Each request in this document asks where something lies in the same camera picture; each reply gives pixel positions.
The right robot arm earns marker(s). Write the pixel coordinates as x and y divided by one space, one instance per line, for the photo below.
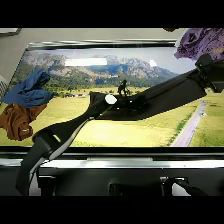
210 71

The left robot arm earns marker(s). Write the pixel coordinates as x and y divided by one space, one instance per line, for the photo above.
50 141

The blue garment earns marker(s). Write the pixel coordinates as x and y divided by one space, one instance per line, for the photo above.
30 91

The brown garment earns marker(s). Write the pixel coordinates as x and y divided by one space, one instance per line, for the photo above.
16 121

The purple garment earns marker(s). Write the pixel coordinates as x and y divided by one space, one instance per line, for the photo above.
200 41

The silver frame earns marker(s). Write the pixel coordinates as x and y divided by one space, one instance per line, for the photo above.
133 163

